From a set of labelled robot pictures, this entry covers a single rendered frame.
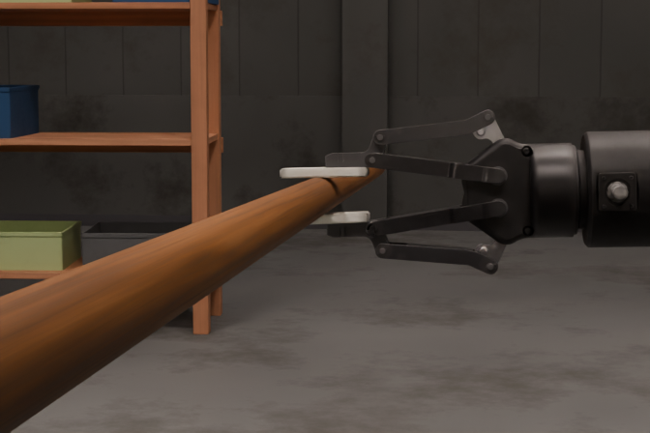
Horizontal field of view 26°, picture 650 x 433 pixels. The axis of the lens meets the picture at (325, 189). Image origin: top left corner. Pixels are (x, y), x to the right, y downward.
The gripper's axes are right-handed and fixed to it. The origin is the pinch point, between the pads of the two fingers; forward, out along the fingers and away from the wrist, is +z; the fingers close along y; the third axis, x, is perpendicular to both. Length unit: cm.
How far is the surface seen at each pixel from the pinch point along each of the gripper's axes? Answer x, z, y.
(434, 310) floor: 547, 3, 82
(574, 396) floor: 389, -49, 92
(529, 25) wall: 826, -57, -69
